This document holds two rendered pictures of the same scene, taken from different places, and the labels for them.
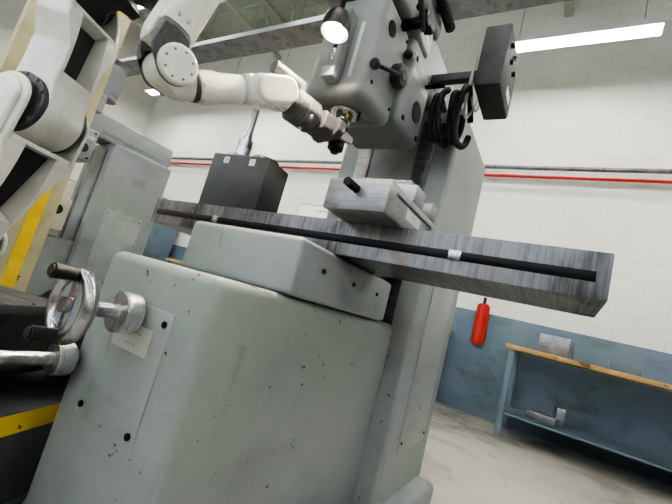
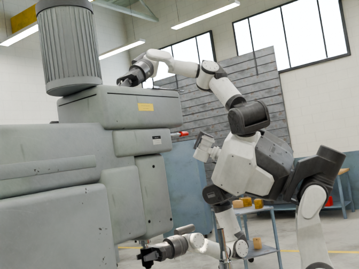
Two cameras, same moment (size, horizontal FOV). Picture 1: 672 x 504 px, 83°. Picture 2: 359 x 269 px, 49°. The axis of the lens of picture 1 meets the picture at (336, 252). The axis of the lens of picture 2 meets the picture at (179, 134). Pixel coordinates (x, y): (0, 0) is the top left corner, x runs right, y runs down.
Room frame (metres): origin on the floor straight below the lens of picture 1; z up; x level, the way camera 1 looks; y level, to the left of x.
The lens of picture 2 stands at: (2.64, 0.39, 1.60)
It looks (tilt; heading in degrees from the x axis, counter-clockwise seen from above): 3 degrees up; 184
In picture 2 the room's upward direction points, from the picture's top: 8 degrees counter-clockwise
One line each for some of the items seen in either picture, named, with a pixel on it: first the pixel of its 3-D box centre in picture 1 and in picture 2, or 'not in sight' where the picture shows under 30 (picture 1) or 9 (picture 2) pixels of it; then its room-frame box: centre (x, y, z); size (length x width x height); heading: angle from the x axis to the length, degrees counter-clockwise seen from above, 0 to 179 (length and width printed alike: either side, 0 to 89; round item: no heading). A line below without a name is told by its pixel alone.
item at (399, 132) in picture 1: (383, 103); (102, 205); (1.21, -0.02, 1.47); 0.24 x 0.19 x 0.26; 58
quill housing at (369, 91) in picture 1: (359, 65); (137, 196); (1.05, 0.08, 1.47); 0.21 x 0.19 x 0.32; 58
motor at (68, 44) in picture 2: not in sight; (69, 47); (1.26, -0.05, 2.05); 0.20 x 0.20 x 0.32
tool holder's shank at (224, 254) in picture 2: (251, 125); (222, 244); (1.23, 0.39, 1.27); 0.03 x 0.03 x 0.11
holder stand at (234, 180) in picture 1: (244, 187); not in sight; (1.20, 0.34, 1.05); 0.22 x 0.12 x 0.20; 66
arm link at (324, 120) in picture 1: (315, 122); (164, 250); (0.99, 0.15, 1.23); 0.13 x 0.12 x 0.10; 43
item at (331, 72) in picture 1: (339, 46); not in sight; (0.95, 0.14, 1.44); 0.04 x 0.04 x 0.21; 58
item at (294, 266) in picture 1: (299, 276); not in sight; (1.05, 0.08, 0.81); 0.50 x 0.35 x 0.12; 148
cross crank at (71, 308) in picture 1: (95, 308); not in sight; (0.62, 0.34, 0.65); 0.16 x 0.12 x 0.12; 148
